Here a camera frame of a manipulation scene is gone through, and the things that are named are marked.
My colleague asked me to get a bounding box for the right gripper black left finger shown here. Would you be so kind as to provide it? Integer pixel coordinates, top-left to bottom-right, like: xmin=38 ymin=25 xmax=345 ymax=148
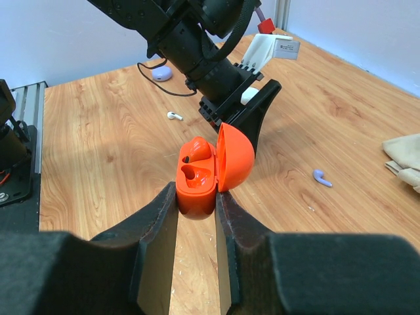
xmin=91 ymin=182 xmax=179 ymax=314

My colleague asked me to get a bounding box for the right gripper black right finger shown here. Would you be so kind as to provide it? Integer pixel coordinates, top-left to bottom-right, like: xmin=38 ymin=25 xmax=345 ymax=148
xmin=215 ymin=192 xmax=284 ymax=314

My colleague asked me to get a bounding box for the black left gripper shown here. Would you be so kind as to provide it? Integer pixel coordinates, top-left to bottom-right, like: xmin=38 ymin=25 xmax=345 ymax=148
xmin=199 ymin=62 xmax=282 ymax=150

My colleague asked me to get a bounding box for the orange earbud charging case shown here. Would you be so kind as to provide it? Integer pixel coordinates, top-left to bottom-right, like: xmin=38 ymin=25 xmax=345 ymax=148
xmin=175 ymin=123 xmax=255 ymax=221

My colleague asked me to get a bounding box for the white charging case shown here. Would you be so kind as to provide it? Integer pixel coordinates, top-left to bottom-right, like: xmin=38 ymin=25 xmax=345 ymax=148
xmin=240 ymin=87 xmax=259 ymax=105

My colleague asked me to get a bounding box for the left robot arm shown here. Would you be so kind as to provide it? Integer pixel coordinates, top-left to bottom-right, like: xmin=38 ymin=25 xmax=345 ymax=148
xmin=91 ymin=0 xmax=282 ymax=148

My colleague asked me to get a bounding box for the purple charging case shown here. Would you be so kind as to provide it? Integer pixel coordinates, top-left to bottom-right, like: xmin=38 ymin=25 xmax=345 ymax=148
xmin=152 ymin=66 xmax=173 ymax=81

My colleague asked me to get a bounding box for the white earbud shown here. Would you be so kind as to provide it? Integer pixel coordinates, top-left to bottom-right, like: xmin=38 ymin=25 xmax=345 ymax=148
xmin=167 ymin=112 xmax=183 ymax=121

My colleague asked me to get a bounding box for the purple earbud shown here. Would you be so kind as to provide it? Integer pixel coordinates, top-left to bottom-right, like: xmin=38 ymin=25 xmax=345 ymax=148
xmin=312 ymin=169 xmax=333 ymax=188

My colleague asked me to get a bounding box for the beige cloth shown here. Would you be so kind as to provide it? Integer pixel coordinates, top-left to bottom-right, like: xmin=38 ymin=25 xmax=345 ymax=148
xmin=382 ymin=133 xmax=420 ymax=193

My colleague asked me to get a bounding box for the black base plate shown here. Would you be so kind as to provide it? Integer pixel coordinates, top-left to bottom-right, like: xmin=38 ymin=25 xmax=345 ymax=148
xmin=1 ymin=125 xmax=41 ymax=233

